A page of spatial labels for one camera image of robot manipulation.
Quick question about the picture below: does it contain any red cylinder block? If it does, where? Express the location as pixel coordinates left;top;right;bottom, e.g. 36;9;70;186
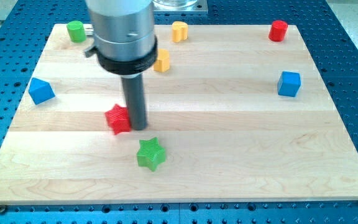
268;20;288;42

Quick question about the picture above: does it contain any green star block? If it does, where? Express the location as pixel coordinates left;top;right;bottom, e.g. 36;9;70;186
136;137;166;172

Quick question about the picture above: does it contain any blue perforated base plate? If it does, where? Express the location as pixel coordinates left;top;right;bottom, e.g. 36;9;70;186
0;1;358;223

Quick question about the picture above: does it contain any yellow heart block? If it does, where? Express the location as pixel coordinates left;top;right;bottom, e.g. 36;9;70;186
172;21;188;42
153;49;170;72

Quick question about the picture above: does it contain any yellow heart block upper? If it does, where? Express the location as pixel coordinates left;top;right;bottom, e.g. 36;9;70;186
172;21;188;42

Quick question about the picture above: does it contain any yellow heart block lower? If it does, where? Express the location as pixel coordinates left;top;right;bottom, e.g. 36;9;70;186
153;49;170;72

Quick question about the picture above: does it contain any light wooden board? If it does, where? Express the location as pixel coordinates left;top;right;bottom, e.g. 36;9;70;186
0;24;358;205

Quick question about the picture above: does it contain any blue triangular block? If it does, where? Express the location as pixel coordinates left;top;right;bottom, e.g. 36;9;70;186
28;78;55;105

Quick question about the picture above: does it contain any blue cube block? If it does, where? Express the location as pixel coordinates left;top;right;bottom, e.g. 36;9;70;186
277;71;301;97

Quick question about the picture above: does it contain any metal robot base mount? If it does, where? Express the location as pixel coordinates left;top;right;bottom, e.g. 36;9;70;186
152;0;208;12

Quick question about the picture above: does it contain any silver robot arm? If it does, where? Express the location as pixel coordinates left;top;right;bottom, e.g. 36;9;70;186
85;0;158;130

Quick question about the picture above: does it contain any green cylinder block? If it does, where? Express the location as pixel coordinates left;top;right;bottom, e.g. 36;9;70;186
67;21;86;43

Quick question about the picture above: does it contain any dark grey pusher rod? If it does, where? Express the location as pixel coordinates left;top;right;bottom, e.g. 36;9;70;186
121;73;147;131

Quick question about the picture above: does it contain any red star block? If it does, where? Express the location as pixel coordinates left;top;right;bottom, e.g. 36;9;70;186
104;104;132;135

